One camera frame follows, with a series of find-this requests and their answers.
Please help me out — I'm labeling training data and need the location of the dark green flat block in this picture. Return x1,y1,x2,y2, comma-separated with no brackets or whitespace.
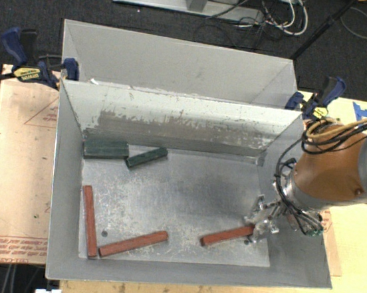
81,134,132,165
124,142,170,173

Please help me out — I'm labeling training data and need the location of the grey metal bin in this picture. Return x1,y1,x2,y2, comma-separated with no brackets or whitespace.
30,19,364,293

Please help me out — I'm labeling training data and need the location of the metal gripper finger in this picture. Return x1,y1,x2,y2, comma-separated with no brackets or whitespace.
245,225,280,248
242,213,261,228

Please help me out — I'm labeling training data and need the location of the red-brown block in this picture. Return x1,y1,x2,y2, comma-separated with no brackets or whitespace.
199,219,257,253
73,184,108,260
97,222,170,266

